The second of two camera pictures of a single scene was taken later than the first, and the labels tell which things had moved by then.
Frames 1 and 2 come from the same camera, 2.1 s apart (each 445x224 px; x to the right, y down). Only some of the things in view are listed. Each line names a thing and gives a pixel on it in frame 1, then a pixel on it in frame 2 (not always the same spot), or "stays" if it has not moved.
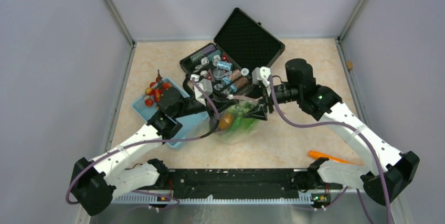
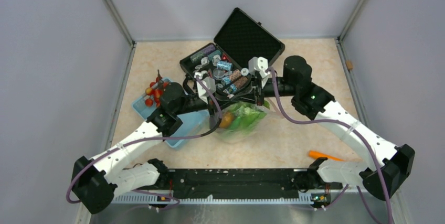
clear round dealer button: [219, 74] stays
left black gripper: [223, 103] -> [208, 105]
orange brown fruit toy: [225, 121] stays
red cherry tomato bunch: [155, 89] stays
